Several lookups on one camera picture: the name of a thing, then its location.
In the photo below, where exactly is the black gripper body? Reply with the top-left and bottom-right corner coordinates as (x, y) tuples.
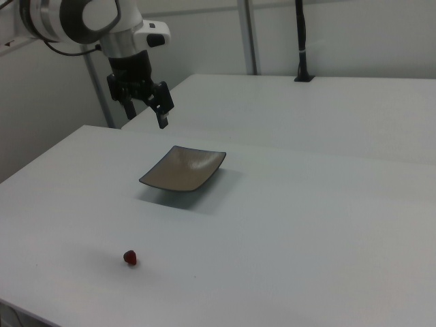
(106, 50), (153, 103)

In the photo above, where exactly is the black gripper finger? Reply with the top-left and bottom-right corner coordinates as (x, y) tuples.
(118, 91), (137, 121)
(146, 80), (176, 129)

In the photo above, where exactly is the square beige ceramic plate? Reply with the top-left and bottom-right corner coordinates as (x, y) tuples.
(138, 145), (228, 193)

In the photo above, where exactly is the black pole with white band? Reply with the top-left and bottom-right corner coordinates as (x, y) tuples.
(294, 0), (316, 83)

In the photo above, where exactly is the grey aluminium frame post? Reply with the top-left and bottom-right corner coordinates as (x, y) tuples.
(237, 0), (258, 76)
(83, 53), (117, 129)

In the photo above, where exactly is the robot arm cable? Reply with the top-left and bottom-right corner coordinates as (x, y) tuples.
(42, 37), (104, 57)

